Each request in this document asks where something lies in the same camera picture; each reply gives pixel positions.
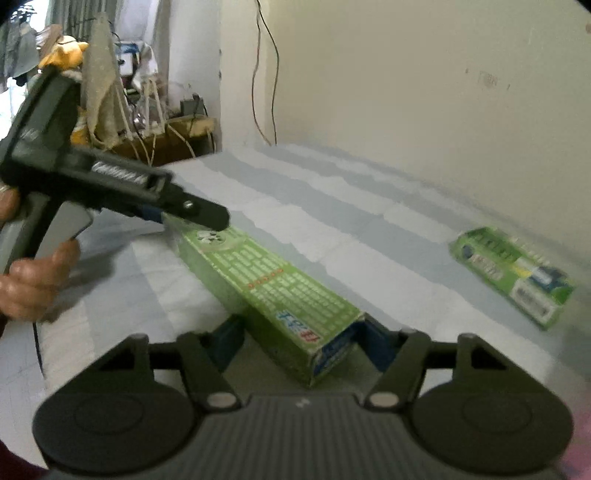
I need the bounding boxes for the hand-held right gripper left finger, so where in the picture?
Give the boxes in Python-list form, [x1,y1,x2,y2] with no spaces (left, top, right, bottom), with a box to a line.
[88,318,246,411]

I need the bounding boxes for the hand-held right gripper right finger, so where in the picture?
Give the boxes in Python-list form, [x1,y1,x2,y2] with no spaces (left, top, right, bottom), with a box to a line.
[356,316,525,411]

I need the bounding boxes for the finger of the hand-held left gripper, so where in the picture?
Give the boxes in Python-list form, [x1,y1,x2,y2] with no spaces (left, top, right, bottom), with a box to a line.
[131,205,164,224]
[161,181,230,232]

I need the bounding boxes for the long green toothpaste box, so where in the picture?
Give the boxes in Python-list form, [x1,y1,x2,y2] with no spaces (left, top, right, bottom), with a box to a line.
[161,216,366,388]

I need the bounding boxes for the person's left hand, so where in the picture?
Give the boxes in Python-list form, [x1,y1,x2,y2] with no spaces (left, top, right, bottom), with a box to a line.
[0,185,82,322]

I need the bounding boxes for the beige towel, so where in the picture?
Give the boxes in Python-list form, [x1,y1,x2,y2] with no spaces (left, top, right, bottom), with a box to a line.
[81,14,129,149]

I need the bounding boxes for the wooden side table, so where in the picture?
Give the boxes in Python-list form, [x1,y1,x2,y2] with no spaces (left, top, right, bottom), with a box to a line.
[111,117,218,168]

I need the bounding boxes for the yellow plush toy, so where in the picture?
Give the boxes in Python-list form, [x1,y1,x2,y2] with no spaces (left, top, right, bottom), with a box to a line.
[38,34,90,145]

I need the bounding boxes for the hanging grey clothes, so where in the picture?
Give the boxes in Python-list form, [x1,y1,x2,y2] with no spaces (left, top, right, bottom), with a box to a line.
[0,9,41,93]

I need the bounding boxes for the striped blue white bedsheet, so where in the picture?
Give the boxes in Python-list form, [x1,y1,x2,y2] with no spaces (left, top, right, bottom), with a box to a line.
[0,143,591,480]

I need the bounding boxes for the grey green curtain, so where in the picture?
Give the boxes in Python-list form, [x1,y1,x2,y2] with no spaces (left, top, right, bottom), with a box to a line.
[48,0,163,47]

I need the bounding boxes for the green box with blue print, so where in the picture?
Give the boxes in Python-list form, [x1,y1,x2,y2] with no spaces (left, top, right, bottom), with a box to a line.
[450,226,577,330]

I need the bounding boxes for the person's maroon garment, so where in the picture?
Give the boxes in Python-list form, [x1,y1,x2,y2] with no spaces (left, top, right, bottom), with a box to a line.
[0,438,49,480]

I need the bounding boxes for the white cable bundle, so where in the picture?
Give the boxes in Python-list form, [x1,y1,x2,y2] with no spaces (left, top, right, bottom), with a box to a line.
[117,76,197,163]

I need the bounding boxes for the black wall cable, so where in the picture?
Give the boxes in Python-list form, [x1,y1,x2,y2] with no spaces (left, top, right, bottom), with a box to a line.
[251,0,280,147]

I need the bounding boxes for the black wrist strap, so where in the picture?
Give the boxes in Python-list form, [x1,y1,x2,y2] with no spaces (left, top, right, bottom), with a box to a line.
[31,320,45,376]

